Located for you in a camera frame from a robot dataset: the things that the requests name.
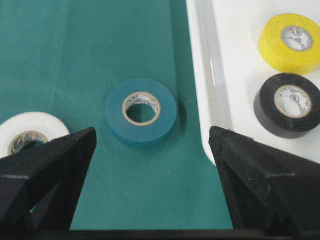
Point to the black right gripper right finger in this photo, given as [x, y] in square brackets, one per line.
[265, 188]

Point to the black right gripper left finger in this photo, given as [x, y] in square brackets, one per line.
[40, 187]

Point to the black tape roll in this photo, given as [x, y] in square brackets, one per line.
[288, 105]

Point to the yellow tape roll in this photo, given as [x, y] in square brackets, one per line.
[290, 43]

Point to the white tape roll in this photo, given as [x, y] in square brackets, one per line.
[26, 128]

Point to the green tape roll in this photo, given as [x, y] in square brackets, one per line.
[140, 91]

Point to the white plastic case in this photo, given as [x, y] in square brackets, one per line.
[229, 69]

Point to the green table cloth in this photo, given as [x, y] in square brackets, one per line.
[64, 57]

